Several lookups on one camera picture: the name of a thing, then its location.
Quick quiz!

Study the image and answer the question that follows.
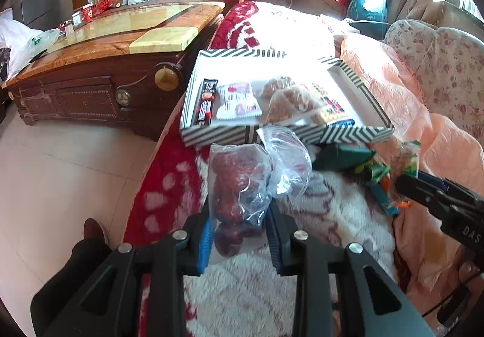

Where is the green lime snack packet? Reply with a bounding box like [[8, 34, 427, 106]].
[[355, 160, 391, 183]]

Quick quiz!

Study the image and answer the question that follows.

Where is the dark green snack packet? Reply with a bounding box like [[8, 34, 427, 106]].
[[312, 144, 376, 172]]

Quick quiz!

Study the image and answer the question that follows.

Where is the clear bag of red dates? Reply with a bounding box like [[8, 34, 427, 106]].
[[208, 126, 312, 264]]

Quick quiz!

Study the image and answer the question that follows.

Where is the dark chocolate bar packet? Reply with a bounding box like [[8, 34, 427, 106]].
[[192, 79, 218, 126]]

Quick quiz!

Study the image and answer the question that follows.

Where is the pink strawberry snack packet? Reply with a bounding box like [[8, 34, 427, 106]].
[[216, 83, 263, 120]]

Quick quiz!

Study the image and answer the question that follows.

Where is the orange bread packet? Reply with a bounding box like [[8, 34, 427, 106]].
[[391, 140, 421, 179]]

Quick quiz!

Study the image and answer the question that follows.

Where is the peach quilted blanket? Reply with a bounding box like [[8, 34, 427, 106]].
[[340, 34, 483, 313]]

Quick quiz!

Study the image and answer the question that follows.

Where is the floral sofa cover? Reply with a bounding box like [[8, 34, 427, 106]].
[[384, 19, 483, 143]]

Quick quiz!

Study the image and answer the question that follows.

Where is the striped white tray box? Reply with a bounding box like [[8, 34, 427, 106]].
[[180, 49, 394, 146]]

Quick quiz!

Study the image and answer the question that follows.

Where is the wooden marble-top coffee table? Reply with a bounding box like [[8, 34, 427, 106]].
[[3, 0, 225, 140]]

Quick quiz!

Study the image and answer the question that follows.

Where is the white plastic bag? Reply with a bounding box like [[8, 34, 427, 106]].
[[1, 8, 61, 81]]

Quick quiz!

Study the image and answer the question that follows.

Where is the red plush toy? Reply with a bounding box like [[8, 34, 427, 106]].
[[93, 0, 113, 16]]

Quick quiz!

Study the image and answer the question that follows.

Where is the grey refrigerator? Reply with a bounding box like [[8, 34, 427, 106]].
[[11, 0, 57, 31]]

